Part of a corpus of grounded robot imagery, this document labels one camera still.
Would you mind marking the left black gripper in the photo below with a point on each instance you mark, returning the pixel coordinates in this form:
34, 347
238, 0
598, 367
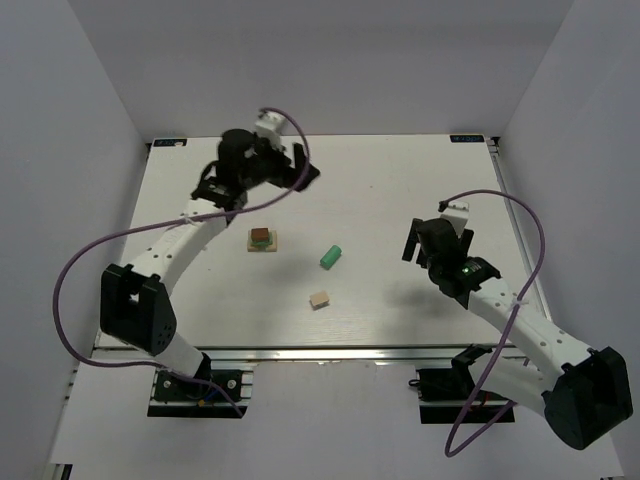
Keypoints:
286, 166

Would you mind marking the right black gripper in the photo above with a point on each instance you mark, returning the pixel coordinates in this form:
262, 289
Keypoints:
417, 239

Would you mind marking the green cylinder block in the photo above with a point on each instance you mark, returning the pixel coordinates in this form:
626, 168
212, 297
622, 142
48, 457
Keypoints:
329, 259

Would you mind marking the green rectangular block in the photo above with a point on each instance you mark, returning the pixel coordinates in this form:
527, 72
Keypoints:
262, 237

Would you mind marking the dark brown wood block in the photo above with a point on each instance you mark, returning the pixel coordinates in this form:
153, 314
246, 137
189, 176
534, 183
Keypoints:
261, 235

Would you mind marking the small light wood block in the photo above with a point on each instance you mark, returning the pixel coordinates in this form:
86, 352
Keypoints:
319, 300

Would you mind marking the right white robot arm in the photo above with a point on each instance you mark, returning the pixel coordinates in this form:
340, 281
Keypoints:
582, 393

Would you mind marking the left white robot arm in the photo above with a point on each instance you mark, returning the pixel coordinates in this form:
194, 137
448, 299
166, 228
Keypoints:
135, 305

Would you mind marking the right blue corner label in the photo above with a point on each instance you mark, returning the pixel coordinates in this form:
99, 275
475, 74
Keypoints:
467, 138

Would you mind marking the blue corner label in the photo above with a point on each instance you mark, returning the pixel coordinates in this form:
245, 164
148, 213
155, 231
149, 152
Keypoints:
467, 138
169, 142

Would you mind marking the left blue corner label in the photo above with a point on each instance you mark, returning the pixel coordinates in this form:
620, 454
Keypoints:
169, 142

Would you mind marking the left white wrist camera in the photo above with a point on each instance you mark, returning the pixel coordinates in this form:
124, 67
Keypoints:
270, 125

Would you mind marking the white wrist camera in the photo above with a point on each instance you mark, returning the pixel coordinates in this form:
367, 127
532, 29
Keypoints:
456, 212
270, 125

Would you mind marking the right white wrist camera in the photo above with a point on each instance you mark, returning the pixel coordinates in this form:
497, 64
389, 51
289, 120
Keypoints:
456, 212

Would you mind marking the aluminium right side rail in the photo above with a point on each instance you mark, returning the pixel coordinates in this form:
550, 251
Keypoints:
518, 216

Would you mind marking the aluminium rail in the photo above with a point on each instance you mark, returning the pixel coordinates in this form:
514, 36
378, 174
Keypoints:
518, 216
309, 354

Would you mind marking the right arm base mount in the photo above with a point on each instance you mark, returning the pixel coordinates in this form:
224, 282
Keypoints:
442, 386

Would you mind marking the aluminium front rail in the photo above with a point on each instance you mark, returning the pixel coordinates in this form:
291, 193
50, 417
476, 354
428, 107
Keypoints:
309, 354

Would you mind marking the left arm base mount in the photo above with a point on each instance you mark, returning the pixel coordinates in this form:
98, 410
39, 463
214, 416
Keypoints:
174, 398

